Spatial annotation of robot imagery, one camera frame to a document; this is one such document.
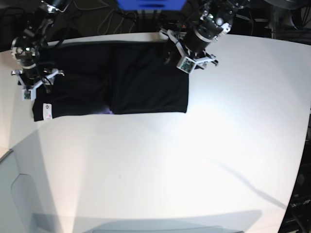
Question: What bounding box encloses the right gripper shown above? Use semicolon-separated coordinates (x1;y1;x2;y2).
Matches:
11;66;65;100

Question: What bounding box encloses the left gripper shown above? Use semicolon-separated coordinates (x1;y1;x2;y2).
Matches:
159;24;219;70

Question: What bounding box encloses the black T-shirt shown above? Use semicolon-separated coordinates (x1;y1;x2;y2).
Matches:
32;42;189;121

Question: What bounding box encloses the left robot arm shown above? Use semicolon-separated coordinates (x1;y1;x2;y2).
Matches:
160;0;249;75

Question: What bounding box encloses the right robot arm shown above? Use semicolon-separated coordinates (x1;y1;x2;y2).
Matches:
11;0;71;101

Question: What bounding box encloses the blue box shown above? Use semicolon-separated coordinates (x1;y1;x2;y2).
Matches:
117;0;186;11

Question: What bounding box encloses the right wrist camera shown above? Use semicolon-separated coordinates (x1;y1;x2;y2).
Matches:
22;89;33;100

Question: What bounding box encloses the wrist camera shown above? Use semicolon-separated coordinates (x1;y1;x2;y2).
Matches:
22;89;33;100
176;56;196;75

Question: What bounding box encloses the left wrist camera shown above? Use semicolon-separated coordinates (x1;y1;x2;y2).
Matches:
176;56;196;75

